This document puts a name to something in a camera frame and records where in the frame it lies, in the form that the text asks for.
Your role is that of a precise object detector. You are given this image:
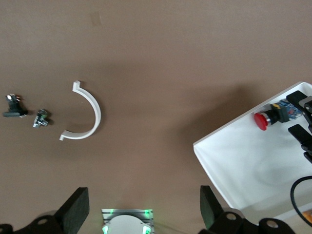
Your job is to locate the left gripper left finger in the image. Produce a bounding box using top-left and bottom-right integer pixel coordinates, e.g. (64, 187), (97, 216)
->
(55, 187), (90, 234)

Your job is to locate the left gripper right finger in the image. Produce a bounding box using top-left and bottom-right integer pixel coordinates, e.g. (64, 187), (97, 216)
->
(199, 185), (224, 230)

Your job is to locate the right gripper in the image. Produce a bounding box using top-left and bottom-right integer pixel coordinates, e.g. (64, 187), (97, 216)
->
(286, 90), (312, 163)

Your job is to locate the red mushroom push button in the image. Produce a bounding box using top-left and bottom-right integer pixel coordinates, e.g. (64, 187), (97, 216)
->
(253, 99), (300, 132)

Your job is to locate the white plastic drawer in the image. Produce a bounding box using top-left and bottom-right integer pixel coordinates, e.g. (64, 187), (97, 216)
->
(193, 82), (312, 220)

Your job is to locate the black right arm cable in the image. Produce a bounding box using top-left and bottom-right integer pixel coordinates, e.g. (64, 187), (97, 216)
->
(290, 175), (312, 224)

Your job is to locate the white curved plastic bracket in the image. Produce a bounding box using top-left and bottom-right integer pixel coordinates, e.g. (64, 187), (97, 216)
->
(58, 80), (102, 141)

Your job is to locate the black knob switch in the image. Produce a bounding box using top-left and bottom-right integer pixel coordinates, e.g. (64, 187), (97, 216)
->
(2, 93), (29, 118)

